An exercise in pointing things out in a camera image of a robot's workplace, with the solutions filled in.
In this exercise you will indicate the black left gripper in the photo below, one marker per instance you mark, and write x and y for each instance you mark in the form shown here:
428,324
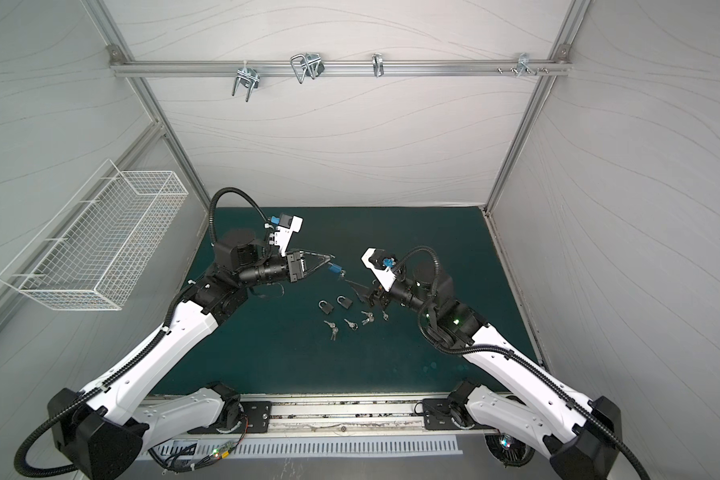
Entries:
295,263

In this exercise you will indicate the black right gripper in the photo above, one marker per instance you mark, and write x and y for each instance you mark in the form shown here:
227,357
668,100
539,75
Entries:
383,294

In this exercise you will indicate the black padlock shackle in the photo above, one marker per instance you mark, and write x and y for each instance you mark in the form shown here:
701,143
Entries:
344,301

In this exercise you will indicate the silver key pair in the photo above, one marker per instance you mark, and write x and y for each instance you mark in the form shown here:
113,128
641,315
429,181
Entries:
334,329

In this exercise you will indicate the silver key bunch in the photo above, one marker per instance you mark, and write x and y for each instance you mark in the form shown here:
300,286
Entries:
369,318

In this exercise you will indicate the black padlock with keys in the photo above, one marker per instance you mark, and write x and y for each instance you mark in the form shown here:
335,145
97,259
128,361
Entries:
325,307

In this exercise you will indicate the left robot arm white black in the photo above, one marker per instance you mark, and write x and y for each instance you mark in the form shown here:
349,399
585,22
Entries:
101,430

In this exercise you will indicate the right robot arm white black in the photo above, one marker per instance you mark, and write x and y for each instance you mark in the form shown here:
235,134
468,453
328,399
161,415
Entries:
579,436

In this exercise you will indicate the metal u hook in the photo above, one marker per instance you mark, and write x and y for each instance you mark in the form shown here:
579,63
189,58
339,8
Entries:
247,80
307,65

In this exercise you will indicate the metal U hook left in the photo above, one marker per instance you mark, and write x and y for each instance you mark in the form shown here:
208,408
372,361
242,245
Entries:
247,80

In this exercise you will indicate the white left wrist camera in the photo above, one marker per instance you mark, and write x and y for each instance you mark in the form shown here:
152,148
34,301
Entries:
283,228

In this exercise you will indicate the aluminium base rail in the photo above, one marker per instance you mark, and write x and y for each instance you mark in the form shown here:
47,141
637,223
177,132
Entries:
351,415

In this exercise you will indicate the white slotted cable duct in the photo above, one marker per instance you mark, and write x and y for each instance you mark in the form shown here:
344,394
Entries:
348,447

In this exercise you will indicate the white wire basket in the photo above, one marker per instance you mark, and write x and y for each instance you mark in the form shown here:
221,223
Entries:
90,255

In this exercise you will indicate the metal hook bracket right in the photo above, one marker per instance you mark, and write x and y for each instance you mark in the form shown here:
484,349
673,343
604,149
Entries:
523,68

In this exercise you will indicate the aluminium wall rail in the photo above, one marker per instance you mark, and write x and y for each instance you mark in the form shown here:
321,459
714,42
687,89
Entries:
333,68

